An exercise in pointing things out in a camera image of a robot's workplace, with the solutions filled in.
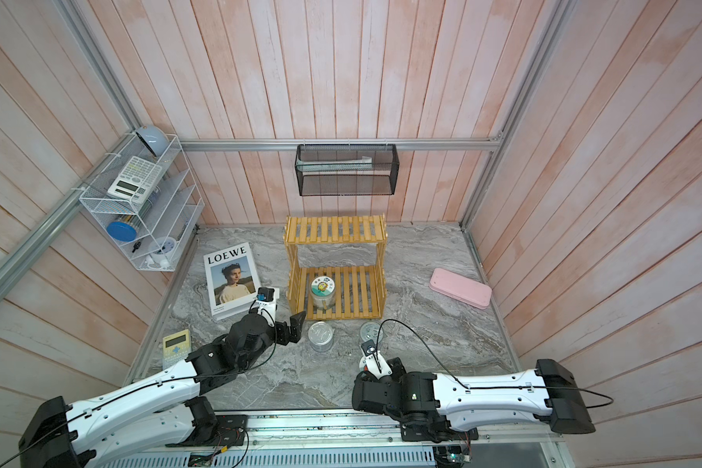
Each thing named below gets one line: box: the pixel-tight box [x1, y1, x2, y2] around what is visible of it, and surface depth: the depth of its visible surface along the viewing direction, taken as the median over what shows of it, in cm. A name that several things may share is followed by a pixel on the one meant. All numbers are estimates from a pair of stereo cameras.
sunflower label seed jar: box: [310, 274, 336, 312], surface depth 92 cm
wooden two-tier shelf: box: [282, 213, 388, 321], surface depth 95 cm
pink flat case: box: [429, 268, 493, 311], surface depth 102 cm
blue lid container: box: [106, 221, 137, 242], surface depth 78 cm
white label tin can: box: [307, 320, 333, 353], surface depth 86 cm
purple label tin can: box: [359, 320, 385, 344], surface depth 84 cm
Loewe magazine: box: [202, 241, 262, 321], surface depth 100 cm
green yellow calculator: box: [161, 328, 193, 371], surface depth 88 cm
